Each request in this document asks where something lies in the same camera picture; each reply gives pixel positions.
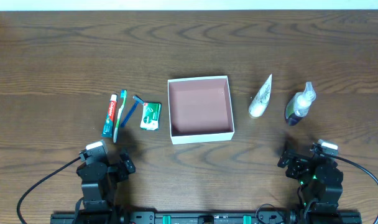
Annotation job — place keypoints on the white cardboard box pink interior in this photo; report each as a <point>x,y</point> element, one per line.
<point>200,109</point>

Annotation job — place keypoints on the white patterned lotion tube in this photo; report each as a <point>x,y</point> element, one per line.
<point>261,100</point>

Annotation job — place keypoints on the green white soap packet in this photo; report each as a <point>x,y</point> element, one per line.
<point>150,116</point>

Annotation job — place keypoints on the red green toothpaste tube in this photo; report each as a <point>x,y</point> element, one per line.
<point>109,121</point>

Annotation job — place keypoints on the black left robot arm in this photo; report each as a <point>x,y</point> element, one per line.
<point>99,178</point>

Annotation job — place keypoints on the clear pump soap bottle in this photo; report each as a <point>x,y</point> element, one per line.
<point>298,107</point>

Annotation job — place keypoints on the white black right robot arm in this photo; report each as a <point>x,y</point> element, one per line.
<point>320,179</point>

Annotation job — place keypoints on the green white toothbrush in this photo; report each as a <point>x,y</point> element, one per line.
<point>123,96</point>

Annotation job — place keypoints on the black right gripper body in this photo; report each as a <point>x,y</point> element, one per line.
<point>292,163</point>

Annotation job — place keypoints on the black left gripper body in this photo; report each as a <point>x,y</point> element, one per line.
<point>123,166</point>

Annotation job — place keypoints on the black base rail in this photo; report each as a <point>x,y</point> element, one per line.
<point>263,216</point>

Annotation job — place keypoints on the blue disposable razor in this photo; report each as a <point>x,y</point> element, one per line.
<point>138,101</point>

